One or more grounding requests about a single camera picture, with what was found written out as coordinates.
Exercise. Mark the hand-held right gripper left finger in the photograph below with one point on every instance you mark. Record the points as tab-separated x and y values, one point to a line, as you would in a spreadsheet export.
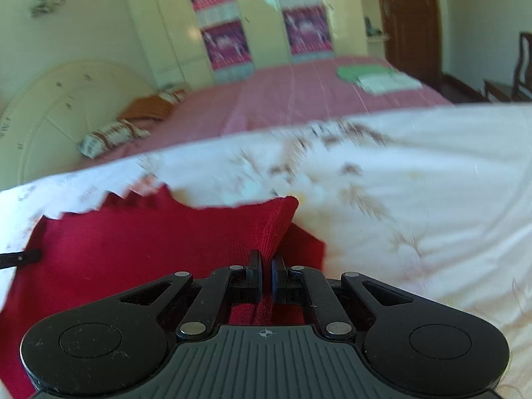
255	272

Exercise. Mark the dark shelf ornament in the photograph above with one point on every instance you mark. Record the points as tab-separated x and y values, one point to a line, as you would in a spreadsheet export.
373	28

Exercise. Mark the red knit sweater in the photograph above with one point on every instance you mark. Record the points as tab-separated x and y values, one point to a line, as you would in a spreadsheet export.
124	249

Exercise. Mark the white folded cloth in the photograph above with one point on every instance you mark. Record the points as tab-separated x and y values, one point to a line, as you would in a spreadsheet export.
390	82

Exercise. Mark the brown white patterned pillow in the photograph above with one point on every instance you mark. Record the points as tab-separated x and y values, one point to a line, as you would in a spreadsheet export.
112	137

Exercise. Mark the cream round headboard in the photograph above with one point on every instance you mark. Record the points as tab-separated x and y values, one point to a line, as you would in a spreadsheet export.
41	124

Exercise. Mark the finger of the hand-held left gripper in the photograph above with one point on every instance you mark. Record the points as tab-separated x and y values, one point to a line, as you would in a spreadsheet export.
20	258

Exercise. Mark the cream wardrobe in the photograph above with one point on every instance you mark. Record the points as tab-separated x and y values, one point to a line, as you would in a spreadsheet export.
166	20

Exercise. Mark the cream corner shelf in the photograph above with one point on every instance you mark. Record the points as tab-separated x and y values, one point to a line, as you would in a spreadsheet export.
372	8

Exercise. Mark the green folded cloth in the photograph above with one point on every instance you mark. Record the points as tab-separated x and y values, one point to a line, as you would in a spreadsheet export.
359	71

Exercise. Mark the brown wooden door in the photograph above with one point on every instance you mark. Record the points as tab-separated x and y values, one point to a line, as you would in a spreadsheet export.
411	16

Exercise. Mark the dark wooden chair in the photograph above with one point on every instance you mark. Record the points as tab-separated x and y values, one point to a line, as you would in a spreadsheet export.
513	75

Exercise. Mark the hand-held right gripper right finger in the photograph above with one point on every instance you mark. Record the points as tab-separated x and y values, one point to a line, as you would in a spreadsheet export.
277	276

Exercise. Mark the white floral bed sheet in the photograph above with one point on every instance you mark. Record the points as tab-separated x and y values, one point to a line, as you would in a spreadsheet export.
415	199

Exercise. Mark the orange striped pillow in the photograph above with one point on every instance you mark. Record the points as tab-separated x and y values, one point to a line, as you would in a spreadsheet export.
147	108

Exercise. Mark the pink bed sheet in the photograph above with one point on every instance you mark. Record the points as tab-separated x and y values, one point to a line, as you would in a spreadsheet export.
270	99

